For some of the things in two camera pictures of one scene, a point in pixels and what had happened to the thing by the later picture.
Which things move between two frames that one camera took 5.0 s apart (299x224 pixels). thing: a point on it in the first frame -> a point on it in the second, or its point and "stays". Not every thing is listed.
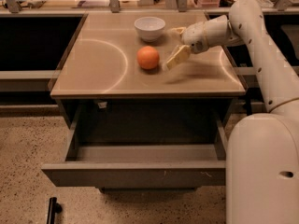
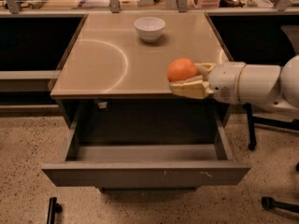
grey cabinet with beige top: x=113 y=77 stays
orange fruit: x=148 y=57 -> x=180 y=69
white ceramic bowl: x=149 y=28 stays
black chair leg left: x=54 y=207 stays
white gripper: x=193 y=36 -> x=223 y=82
